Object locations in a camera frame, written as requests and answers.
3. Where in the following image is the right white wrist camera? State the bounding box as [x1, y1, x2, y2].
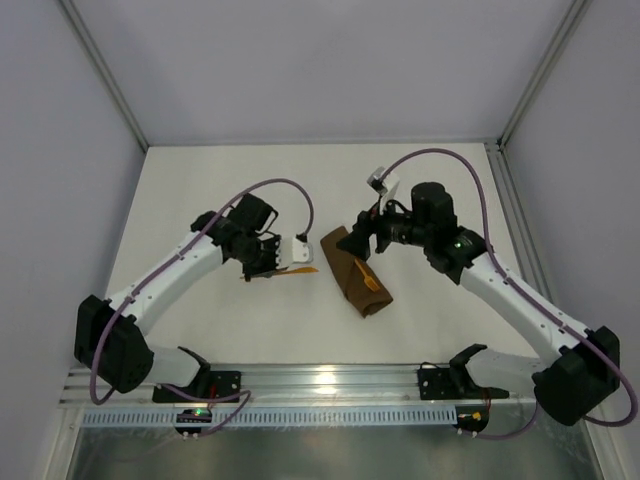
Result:
[367, 166, 400, 212]

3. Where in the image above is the orange plastic fork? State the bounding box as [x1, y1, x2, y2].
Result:
[354, 258, 381, 292]

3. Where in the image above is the orange plastic knife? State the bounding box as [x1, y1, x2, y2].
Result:
[240, 266, 320, 280]

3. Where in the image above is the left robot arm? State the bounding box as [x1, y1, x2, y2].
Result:
[73, 194, 280, 393]

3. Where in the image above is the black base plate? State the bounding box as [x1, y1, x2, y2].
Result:
[416, 362, 510, 400]
[152, 368, 242, 404]

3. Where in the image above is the slotted cable duct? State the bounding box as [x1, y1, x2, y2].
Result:
[82, 404, 456, 428]

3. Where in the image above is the brown cloth napkin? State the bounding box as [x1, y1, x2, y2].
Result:
[320, 226, 393, 318]

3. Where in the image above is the right corner aluminium post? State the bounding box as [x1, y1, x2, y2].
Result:
[497, 0, 592, 150]

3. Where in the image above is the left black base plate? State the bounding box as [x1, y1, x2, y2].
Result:
[152, 368, 242, 404]

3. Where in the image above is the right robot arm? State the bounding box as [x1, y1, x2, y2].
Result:
[337, 180, 619, 426]

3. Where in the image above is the black connector board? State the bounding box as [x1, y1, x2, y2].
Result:
[452, 406, 490, 437]
[174, 407, 212, 440]

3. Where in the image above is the front aluminium rail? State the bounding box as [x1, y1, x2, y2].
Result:
[58, 363, 546, 405]

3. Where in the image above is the left black connector board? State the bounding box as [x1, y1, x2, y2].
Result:
[174, 407, 212, 440]

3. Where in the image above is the left corner aluminium post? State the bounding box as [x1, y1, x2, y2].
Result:
[54, 0, 150, 153]

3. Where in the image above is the corner aluminium post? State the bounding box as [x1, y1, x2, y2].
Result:
[54, 0, 150, 153]
[497, 0, 592, 150]

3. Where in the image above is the aluminium rail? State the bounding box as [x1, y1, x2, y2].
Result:
[484, 141, 553, 301]
[58, 363, 546, 405]

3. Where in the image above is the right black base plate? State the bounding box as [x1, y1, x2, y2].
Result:
[416, 362, 510, 400]

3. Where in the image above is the right black connector board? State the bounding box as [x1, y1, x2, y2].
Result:
[452, 406, 490, 437]

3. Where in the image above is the right side aluminium rail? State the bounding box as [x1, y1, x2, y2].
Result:
[484, 141, 553, 301]

